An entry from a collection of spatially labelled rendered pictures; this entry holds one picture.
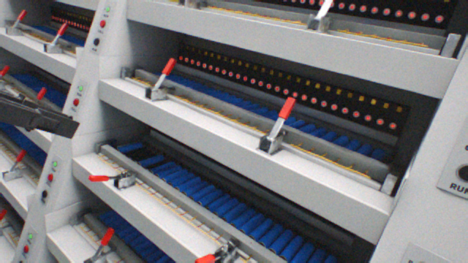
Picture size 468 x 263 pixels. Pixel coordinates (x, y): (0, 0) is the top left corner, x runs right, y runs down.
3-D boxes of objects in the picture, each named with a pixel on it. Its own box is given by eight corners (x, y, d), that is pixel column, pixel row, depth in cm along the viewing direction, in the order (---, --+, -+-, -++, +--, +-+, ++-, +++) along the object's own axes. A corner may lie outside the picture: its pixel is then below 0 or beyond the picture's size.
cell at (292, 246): (302, 247, 51) (286, 268, 46) (293, 241, 52) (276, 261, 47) (305, 239, 51) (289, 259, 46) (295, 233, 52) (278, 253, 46)
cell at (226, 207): (238, 207, 59) (217, 222, 53) (230, 203, 59) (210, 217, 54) (239, 200, 58) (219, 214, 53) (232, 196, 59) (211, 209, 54)
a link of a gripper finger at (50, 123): (24, 108, 40) (34, 115, 39) (58, 120, 45) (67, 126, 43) (18, 117, 40) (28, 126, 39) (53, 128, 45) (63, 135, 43)
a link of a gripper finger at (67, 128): (36, 107, 42) (39, 108, 42) (78, 121, 48) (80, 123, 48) (25, 125, 42) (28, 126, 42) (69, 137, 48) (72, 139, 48)
